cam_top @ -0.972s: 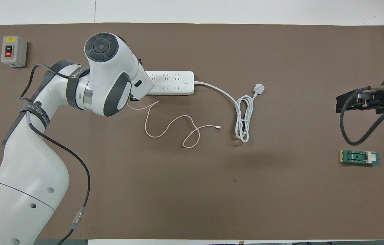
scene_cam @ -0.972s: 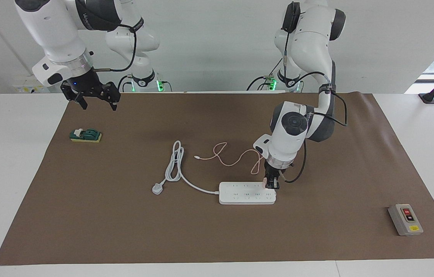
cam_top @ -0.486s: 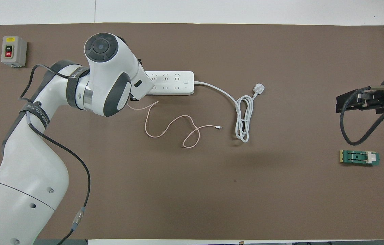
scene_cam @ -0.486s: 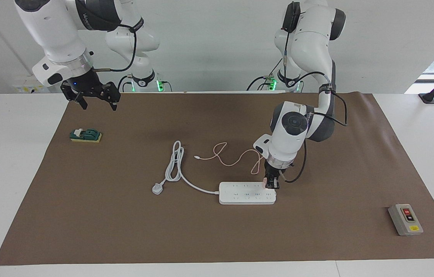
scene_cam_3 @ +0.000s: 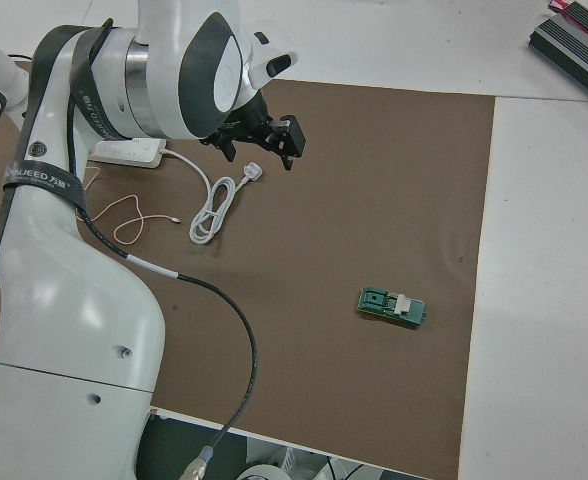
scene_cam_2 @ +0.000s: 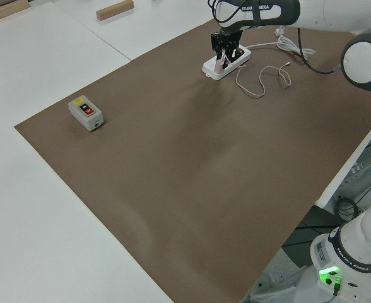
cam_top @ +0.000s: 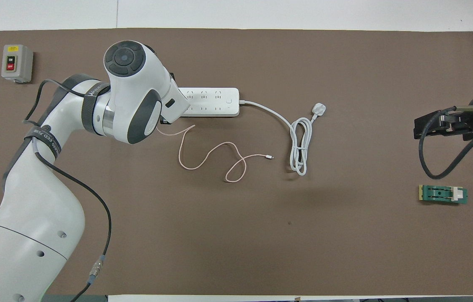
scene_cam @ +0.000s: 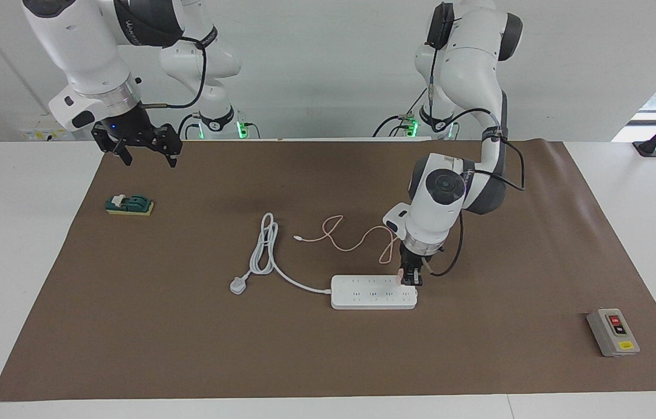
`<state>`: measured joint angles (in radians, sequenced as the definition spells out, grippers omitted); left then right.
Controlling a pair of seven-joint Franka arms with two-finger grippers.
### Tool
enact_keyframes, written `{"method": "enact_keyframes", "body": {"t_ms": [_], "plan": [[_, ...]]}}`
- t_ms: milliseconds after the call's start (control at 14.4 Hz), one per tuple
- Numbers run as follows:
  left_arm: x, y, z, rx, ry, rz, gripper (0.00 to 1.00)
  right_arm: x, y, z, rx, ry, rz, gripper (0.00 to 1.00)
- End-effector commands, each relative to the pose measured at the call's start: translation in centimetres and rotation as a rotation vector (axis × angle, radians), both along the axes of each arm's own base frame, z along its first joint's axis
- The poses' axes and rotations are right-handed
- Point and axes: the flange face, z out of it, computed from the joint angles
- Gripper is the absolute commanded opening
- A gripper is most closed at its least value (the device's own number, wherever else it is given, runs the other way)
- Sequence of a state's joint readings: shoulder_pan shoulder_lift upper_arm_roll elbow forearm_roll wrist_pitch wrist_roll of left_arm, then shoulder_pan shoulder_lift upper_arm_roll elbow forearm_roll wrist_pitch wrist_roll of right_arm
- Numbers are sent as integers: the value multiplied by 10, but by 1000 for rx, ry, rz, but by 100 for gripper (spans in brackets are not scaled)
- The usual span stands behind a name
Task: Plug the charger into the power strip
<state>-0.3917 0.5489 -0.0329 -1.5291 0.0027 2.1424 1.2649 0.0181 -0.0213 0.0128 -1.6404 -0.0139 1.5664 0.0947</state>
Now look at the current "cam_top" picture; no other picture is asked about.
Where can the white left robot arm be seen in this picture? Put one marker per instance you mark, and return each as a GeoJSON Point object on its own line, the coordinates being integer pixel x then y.
{"type": "Point", "coordinates": [35, 226]}

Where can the grey on-off switch box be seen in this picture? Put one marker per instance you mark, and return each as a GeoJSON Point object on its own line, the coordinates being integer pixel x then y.
{"type": "Point", "coordinates": [16, 63]}

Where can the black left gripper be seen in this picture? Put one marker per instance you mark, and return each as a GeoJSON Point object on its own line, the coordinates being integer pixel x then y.
{"type": "Point", "coordinates": [165, 121]}

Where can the brown table mat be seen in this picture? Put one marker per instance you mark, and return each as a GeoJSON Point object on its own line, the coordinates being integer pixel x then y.
{"type": "Point", "coordinates": [219, 235]}

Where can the white power strip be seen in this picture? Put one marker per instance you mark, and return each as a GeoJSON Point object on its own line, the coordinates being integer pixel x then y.
{"type": "Point", "coordinates": [215, 102]}

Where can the green knife switch board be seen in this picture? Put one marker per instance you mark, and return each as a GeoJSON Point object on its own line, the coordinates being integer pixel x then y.
{"type": "Point", "coordinates": [442, 194]}

